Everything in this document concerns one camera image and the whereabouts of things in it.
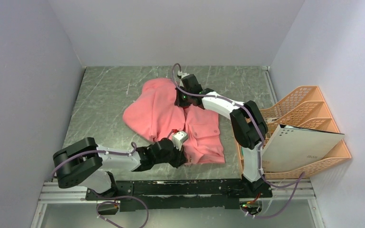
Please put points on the orange plastic desk organizer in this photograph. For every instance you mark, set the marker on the orange plastic desk organizer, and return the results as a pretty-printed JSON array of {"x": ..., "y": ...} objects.
[{"x": 306, "y": 107}]

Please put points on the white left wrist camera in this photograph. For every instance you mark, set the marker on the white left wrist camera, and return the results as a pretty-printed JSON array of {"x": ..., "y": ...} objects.
[{"x": 179, "y": 138}]

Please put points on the pink zip-up jacket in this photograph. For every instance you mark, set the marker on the pink zip-up jacket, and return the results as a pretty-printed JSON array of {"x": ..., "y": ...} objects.
[{"x": 153, "y": 115}]

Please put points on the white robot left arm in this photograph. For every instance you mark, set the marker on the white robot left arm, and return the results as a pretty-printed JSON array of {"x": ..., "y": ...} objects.
[{"x": 88, "y": 164}]

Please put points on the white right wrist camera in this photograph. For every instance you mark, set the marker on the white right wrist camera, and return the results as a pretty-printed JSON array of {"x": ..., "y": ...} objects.
[{"x": 181, "y": 74}]

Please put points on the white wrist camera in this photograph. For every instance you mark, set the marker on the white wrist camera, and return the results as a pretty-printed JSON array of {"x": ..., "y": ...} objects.
[
  {"x": 179, "y": 138},
  {"x": 181, "y": 74}
]

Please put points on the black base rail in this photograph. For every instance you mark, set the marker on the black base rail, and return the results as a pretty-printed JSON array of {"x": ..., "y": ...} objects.
[{"x": 161, "y": 194}]

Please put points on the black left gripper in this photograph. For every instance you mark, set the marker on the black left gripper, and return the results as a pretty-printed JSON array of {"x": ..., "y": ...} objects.
[{"x": 180, "y": 157}]

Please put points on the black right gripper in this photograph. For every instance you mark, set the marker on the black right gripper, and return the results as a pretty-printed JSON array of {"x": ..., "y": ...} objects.
[{"x": 179, "y": 102}]

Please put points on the white folder in organizer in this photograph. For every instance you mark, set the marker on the white folder in organizer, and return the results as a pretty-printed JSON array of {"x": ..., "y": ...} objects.
[{"x": 292, "y": 147}]

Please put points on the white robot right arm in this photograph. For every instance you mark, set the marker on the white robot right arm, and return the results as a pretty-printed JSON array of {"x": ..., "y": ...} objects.
[{"x": 248, "y": 124}]

